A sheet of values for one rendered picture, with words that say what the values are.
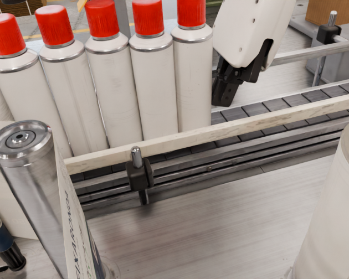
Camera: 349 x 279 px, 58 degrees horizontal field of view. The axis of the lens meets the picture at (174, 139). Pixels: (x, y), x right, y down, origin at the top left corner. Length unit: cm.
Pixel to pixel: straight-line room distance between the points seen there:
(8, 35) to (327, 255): 34
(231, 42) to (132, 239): 26
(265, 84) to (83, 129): 43
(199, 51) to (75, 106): 16
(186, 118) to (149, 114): 6
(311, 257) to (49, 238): 19
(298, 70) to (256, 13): 42
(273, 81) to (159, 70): 40
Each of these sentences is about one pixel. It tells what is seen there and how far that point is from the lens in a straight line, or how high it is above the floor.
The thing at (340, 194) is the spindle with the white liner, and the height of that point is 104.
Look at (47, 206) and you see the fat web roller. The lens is 23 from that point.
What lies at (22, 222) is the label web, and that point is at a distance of 34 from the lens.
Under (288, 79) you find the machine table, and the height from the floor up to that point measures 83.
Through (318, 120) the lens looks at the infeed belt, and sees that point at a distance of 55.
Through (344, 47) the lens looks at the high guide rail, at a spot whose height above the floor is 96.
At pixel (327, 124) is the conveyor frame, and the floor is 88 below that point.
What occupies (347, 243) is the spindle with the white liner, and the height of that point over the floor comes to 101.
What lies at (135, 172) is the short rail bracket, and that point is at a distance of 38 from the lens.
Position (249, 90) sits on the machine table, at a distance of 70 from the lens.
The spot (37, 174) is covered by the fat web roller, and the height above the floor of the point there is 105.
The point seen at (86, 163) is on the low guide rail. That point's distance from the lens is 42.
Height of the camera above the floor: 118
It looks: 39 degrees down
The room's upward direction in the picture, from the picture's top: 4 degrees counter-clockwise
